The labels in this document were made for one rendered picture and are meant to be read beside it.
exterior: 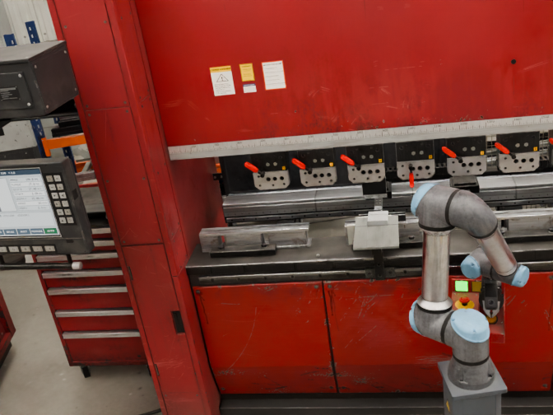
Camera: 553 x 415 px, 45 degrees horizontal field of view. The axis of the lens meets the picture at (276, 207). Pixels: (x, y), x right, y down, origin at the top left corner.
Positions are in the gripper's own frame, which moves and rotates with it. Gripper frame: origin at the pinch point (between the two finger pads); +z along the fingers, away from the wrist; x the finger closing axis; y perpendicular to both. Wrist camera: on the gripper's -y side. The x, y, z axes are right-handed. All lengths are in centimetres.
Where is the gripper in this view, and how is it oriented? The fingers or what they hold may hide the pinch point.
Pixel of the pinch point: (491, 315)
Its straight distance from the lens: 270.4
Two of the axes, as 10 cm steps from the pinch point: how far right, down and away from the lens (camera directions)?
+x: -9.5, -0.1, 3.2
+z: 1.6, 8.5, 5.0
